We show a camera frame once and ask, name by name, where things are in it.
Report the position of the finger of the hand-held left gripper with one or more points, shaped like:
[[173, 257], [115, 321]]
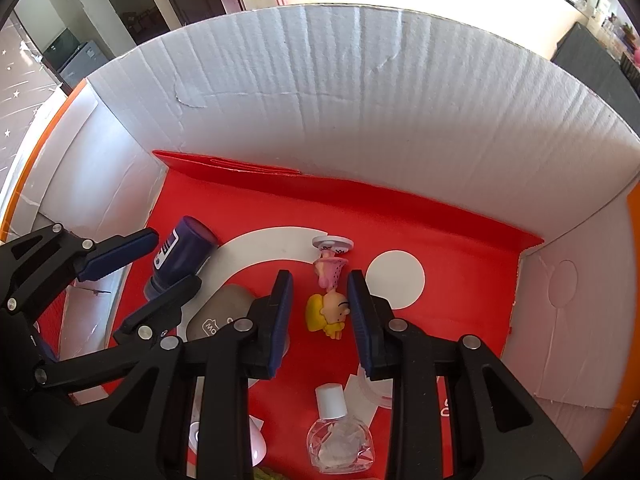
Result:
[[155, 317], [120, 252]]

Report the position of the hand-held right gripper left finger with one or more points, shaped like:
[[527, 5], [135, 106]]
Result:
[[280, 325]]

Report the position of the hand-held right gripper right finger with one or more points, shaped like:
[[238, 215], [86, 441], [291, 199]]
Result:
[[357, 320]]

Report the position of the yellow haired doll figurine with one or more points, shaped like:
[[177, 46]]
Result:
[[327, 312]]

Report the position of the dark blue bottle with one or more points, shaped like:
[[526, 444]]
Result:
[[185, 245]]

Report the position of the clear plastic container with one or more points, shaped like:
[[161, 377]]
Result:
[[377, 392]]

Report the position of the pink toy camera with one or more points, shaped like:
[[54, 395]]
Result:
[[256, 442]]

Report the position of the white and red cardboard box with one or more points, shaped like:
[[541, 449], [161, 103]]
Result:
[[350, 110]]

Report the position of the grey rounded case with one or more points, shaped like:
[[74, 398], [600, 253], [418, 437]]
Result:
[[225, 305]]

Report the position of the clear bottle with white cap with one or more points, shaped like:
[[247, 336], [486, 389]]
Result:
[[337, 445]]

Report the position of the star printed curtain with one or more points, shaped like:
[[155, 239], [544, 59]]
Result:
[[20, 100]]

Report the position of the grey cabinet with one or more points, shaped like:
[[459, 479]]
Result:
[[75, 62]]

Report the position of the table with blue cloth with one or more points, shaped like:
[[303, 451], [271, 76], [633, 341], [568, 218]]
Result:
[[585, 60]]

